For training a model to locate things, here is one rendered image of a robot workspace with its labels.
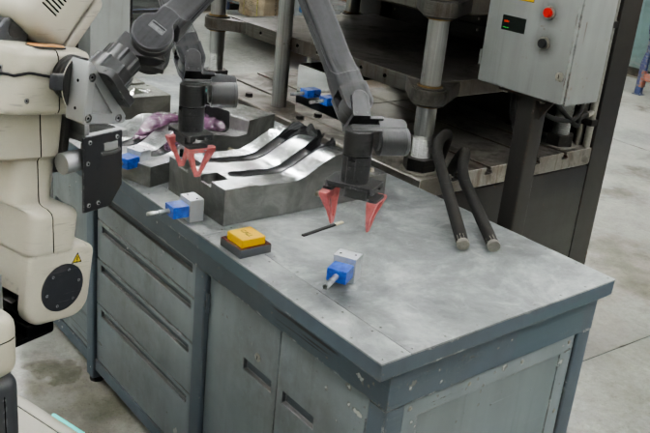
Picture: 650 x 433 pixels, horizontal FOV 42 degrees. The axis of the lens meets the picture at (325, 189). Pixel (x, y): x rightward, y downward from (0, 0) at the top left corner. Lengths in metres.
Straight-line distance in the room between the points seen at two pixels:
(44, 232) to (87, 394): 1.12
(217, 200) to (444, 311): 0.60
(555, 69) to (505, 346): 0.83
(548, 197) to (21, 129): 1.85
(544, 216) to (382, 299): 1.38
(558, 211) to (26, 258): 1.89
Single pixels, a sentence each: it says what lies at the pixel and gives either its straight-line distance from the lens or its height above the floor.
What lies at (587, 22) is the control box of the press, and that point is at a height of 1.29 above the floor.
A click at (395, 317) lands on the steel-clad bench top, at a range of 1.61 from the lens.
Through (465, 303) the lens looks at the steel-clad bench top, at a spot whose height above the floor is 0.80.
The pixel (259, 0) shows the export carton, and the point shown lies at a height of 0.46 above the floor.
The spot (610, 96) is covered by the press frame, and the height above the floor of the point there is 0.97.
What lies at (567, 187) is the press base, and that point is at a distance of 3.02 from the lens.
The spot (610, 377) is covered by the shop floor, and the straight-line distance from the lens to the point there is 3.24.
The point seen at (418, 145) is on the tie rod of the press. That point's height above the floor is 0.87.
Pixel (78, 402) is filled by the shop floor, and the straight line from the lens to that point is 2.75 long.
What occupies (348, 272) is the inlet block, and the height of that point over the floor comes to 0.84.
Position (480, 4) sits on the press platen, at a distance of 2.57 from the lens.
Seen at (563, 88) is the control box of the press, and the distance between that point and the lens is 2.27.
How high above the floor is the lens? 1.56
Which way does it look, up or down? 20 degrees down
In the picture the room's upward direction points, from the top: 6 degrees clockwise
